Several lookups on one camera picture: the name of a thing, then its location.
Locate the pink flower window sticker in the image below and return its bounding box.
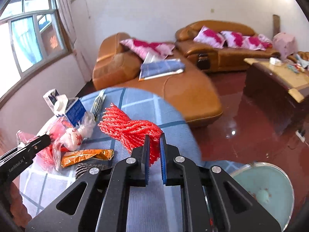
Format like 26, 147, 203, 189
47, 35, 60, 50

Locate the wooden coffee table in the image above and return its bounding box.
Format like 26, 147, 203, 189
243, 58, 309, 131

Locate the tan leather three-seat sofa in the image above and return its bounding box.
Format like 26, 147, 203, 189
175, 20, 280, 73

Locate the white milk carton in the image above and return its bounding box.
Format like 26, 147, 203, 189
43, 89, 61, 115

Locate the pink cloth cover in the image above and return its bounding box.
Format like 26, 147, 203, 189
273, 32, 295, 60

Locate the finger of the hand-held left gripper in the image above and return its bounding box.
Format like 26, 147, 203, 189
25, 134, 52, 159

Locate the red foam net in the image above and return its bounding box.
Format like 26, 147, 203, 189
98, 103, 163, 167

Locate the white power strip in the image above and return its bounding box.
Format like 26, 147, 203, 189
296, 129, 309, 142

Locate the wood framed window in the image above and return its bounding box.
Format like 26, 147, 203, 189
0, 0, 73, 102

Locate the small pink patterned cushion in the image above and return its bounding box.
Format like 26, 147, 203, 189
258, 34, 273, 44

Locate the blue and white carton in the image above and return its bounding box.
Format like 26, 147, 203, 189
54, 94, 87, 128

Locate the long pink floral pillow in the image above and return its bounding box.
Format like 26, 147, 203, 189
120, 38, 175, 60

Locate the tan leather armchair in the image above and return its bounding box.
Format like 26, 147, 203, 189
288, 51, 309, 64

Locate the clear plastic bag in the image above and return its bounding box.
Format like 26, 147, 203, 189
52, 112, 96, 151

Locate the tan leather chaise sofa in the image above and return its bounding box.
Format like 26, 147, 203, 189
92, 32, 223, 128

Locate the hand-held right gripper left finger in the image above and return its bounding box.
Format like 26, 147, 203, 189
25, 134, 151, 232

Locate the orange snack wrapper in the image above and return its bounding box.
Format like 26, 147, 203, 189
60, 149, 114, 168

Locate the folded blue plaid sheet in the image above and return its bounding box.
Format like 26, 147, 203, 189
139, 58, 186, 81

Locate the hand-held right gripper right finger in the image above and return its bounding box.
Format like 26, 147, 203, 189
159, 132, 282, 232

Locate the light blue cloth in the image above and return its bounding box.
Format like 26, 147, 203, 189
293, 53, 309, 68

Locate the pile of colourful sweets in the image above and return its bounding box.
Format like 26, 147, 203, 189
285, 63, 305, 74

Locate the red printed clear wrapper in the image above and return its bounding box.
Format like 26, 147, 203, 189
16, 116, 73, 172

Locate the beige curtain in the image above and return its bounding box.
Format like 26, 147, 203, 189
53, 0, 85, 83

